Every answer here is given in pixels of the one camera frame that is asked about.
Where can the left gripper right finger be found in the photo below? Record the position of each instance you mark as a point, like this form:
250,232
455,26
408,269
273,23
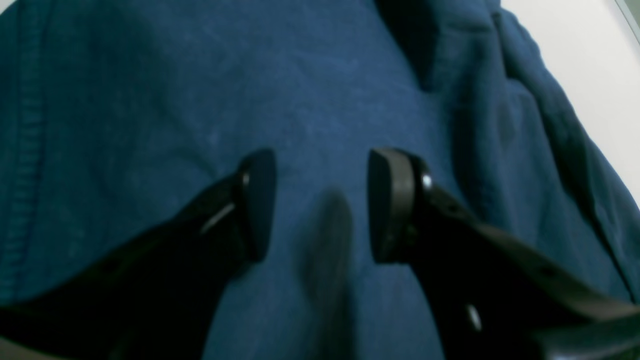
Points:
492,297

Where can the dark blue t-shirt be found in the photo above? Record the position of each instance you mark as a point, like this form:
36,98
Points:
115,113

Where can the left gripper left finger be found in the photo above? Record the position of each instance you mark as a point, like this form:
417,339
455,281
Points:
155,297

